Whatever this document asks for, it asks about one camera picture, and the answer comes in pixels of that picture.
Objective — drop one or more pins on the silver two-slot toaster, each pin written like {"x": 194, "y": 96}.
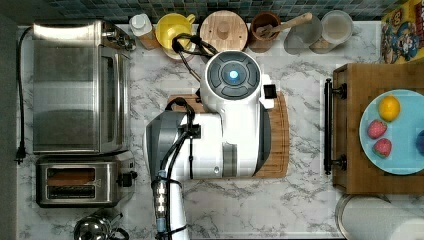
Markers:
{"x": 84, "y": 181}

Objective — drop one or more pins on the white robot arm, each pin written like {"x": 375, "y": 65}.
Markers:
{"x": 229, "y": 75}

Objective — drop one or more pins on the silver toaster oven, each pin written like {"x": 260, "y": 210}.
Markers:
{"x": 80, "y": 87}

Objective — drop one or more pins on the bamboo cutting board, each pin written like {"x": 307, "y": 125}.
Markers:
{"x": 278, "y": 140}

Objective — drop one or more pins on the brown utensil cup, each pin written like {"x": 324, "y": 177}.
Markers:
{"x": 258, "y": 44}

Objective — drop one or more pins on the round wooden lid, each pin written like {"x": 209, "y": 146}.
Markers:
{"x": 224, "y": 30}

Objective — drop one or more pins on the wooden spoon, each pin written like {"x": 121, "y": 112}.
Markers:
{"x": 286, "y": 24}

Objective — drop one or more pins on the yellow mug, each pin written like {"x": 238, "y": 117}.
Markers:
{"x": 169, "y": 27}

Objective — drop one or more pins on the white-capped bottle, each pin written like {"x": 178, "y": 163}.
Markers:
{"x": 143, "y": 29}

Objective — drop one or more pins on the white-lidded clear jar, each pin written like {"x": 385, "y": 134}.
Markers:
{"x": 337, "y": 28}

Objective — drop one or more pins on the silver kettle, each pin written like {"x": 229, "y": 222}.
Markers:
{"x": 104, "y": 224}

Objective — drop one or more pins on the upper strawberry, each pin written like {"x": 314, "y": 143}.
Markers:
{"x": 376, "y": 129}

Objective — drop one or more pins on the strawberry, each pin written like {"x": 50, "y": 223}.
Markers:
{"x": 383, "y": 147}
{"x": 376, "y": 129}

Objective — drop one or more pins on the lower strawberry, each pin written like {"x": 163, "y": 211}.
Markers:
{"x": 383, "y": 147}

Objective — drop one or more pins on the lemon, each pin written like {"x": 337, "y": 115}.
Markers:
{"x": 389, "y": 108}

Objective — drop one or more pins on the light blue plate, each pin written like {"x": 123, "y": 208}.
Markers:
{"x": 404, "y": 158}

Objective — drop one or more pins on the blue fruit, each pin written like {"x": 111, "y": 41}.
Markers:
{"x": 420, "y": 142}

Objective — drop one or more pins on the yellow cereal box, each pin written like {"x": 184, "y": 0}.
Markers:
{"x": 402, "y": 39}

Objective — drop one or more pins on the wooden tray with handle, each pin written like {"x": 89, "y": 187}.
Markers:
{"x": 347, "y": 94}

